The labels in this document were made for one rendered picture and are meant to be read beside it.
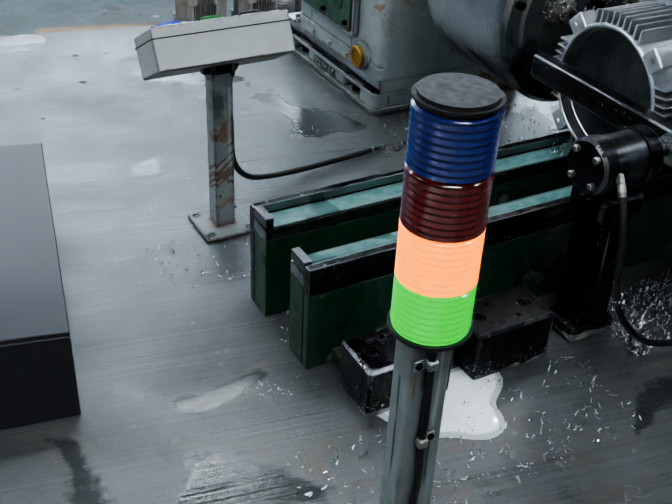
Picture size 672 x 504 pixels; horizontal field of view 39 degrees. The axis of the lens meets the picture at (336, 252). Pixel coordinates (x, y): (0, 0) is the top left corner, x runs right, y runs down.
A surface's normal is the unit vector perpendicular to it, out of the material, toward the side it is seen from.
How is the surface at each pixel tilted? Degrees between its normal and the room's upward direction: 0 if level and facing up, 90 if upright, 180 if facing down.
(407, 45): 90
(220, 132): 90
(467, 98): 0
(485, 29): 95
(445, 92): 0
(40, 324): 2
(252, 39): 61
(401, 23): 90
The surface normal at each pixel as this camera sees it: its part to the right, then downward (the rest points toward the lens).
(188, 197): 0.04, -0.83
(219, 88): 0.48, 0.51
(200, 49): 0.44, 0.04
